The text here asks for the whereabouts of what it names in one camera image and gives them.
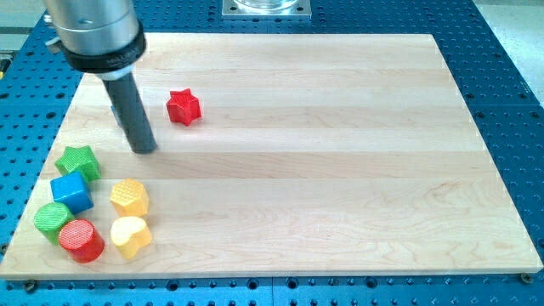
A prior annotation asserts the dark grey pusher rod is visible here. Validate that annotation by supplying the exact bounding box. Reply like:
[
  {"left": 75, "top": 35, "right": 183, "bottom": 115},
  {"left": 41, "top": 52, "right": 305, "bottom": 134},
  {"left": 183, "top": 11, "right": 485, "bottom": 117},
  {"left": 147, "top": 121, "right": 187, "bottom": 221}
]
[{"left": 103, "top": 72, "right": 156, "bottom": 154}]

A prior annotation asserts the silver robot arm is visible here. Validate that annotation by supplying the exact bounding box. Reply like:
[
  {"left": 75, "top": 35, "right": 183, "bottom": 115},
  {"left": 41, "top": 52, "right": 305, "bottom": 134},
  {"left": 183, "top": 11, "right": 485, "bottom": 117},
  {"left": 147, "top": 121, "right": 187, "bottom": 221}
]
[{"left": 44, "top": 0, "right": 156, "bottom": 154}]

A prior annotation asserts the red star block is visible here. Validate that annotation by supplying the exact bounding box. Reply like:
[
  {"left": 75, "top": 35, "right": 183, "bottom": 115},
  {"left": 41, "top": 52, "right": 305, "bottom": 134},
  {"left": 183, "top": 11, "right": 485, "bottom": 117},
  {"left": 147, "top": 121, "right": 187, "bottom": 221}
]
[{"left": 166, "top": 88, "right": 201, "bottom": 126}]

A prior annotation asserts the green star block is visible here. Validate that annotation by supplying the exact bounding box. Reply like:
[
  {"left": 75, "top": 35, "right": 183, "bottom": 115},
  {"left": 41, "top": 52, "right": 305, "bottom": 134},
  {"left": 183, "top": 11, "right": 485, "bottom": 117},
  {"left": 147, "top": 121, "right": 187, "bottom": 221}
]
[{"left": 54, "top": 145, "right": 101, "bottom": 182}]

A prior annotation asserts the yellow hexagon block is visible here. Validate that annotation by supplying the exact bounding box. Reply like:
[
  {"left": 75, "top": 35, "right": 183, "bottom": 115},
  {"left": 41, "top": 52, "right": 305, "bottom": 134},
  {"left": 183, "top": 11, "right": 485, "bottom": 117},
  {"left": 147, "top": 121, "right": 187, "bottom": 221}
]
[{"left": 110, "top": 178, "right": 150, "bottom": 217}]

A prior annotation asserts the blue cube block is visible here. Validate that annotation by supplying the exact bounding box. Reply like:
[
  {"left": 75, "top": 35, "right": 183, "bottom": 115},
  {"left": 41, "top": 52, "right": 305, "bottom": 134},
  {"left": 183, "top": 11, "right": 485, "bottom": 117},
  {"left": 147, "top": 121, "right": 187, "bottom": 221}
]
[{"left": 50, "top": 172, "right": 94, "bottom": 214}]

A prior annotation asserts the yellow heart block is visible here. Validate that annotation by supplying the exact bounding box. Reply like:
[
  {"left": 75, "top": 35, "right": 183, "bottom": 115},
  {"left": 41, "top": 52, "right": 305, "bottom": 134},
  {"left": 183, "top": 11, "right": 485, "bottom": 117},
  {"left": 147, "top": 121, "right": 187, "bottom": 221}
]
[{"left": 110, "top": 216, "right": 152, "bottom": 259}]

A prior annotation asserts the green cylinder block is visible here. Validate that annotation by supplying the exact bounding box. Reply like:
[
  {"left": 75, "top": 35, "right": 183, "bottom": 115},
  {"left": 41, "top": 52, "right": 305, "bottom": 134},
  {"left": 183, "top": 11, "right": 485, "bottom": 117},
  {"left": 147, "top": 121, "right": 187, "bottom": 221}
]
[{"left": 33, "top": 202, "right": 75, "bottom": 245}]

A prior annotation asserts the red cylinder block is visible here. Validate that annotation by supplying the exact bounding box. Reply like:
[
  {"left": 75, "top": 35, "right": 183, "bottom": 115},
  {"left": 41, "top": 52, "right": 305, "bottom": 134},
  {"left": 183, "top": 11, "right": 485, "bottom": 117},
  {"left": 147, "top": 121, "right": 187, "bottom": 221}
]
[{"left": 59, "top": 218, "right": 105, "bottom": 264}]

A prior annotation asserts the wooden board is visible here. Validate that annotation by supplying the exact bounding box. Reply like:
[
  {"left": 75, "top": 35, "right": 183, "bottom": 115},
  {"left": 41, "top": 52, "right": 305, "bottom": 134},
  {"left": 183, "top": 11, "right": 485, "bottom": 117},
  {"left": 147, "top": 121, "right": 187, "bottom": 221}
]
[{"left": 1, "top": 33, "right": 542, "bottom": 280}]

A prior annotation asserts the left board screw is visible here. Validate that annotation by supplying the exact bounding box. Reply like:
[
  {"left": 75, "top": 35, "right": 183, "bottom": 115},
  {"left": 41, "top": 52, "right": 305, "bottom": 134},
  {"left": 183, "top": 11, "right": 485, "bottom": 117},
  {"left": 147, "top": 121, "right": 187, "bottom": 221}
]
[{"left": 22, "top": 280, "right": 37, "bottom": 293}]

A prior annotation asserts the board screw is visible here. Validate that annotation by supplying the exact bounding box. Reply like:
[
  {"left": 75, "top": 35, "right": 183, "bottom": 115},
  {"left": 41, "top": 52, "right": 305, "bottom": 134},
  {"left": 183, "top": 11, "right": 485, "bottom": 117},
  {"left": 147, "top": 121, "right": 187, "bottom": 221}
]
[
  {"left": 22, "top": 280, "right": 37, "bottom": 293},
  {"left": 519, "top": 273, "right": 534, "bottom": 285}
]

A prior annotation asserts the right board screw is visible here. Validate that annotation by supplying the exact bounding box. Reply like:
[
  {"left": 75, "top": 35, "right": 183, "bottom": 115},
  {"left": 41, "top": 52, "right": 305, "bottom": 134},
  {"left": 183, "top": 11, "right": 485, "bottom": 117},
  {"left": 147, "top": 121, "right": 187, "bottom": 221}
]
[{"left": 519, "top": 273, "right": 534, "bottom": 285}]

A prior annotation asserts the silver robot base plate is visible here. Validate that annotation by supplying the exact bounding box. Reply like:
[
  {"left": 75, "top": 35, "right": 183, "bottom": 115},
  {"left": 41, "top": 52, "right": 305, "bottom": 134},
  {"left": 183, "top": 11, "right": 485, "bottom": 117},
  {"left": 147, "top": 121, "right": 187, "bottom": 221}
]
[{"left": 221, "top": 0, "right": 312, "bottom": 20}]

